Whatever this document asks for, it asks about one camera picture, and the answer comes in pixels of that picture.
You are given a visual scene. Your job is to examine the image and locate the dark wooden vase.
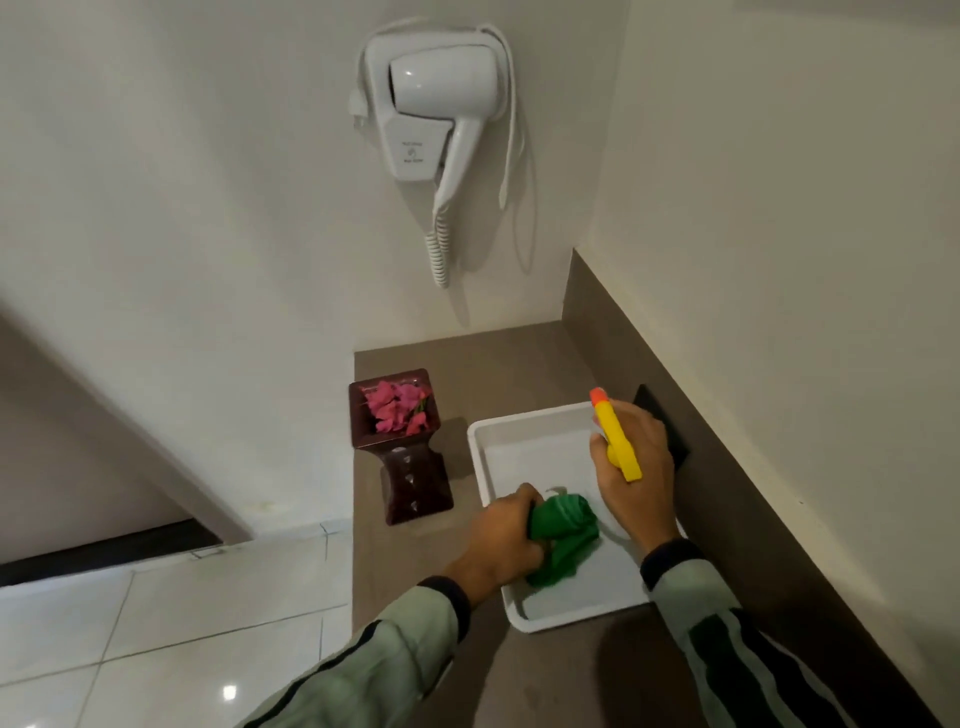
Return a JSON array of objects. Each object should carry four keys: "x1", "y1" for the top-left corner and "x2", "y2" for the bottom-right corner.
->
[{"x1": 348, "y1": 368, "x2": 456, "y2": 527}]

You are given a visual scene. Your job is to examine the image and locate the person's right hand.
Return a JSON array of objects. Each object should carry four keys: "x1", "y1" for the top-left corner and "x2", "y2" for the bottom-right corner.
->
[{"x1": 588, "y1": 399, "x2": 681, "y2": 558}]

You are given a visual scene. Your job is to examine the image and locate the person's right forearm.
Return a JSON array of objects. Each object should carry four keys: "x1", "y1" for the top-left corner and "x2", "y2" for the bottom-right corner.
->
[{"x1": 639, "y1": 537, "x2": 860, "y2": 728}]

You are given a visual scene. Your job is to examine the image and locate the white coiled cord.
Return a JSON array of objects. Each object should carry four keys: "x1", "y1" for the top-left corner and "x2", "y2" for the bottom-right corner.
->
[{"x1": 424, "y1": 202, "x2": 454, "y2": 290}]

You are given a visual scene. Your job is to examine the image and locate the white hair dryer holder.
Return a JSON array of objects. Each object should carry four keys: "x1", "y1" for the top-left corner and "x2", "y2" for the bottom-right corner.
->
[{"x1": 348, "y1": 26, "x2": 511, "y2": 183}]

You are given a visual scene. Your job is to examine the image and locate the green cleaning cloth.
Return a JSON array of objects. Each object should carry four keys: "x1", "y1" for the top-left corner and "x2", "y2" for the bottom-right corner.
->
[{"x1": 525, "y1": 492, "x2": 601, "y2": 588}]

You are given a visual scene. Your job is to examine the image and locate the white rectangular tray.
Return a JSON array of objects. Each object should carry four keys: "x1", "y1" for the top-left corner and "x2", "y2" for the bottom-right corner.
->
[{"x1": 467, "y1": 401, "x2": 687, "y2": 635}]

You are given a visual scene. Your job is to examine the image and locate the person's left forearm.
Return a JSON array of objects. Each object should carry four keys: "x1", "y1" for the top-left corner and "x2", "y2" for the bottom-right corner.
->
[{"x1": 238, "y1": 576, "x2": 474, "y2": 728}]

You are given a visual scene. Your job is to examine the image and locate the person's left hand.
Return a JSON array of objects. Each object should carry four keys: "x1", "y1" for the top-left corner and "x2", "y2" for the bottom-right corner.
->
[{"x1": 443, "y1": 483, "x2": 546, "y2": 609}]

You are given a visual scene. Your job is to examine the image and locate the black wall socket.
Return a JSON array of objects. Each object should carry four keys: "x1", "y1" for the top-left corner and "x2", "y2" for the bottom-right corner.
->
[{"x1": 632, "y1": 384, "x2": 691, "y2": 472}]

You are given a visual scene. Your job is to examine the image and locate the pink flowers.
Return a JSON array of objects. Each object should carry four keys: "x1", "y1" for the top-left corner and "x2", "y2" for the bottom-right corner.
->
[{"x1": 363, "y1": 380, "x2": 432, "y2": 437}]

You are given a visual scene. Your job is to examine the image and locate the yellow spray bottle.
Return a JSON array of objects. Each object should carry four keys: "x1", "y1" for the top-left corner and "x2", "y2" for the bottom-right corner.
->
[{"x1": 589, "y1": 387, "x2": 644, "y2": 483}]

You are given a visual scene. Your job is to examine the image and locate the white wall hair dryer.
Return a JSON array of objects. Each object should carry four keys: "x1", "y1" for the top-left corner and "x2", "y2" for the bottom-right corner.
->
[{"x1": 387, "y1": 45, "x2": 504, "y2": 219}]

